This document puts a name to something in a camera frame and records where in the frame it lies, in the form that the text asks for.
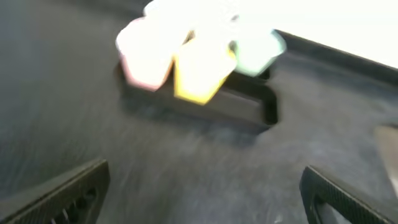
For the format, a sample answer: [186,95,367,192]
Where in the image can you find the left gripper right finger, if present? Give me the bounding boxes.
[299,166,398,224]

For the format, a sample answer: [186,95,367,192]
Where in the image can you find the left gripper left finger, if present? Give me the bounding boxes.
[0,159,111,224]

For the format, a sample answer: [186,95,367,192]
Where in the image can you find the pink cup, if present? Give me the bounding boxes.
[114,17,177,93]

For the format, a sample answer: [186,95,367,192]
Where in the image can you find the yellow cup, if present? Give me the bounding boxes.
[172,37,239,106]

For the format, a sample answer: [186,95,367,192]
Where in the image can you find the black tray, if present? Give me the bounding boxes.
[114,62,279,128]

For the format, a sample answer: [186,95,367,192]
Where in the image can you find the green cup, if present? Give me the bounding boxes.
[231,29,287,78]

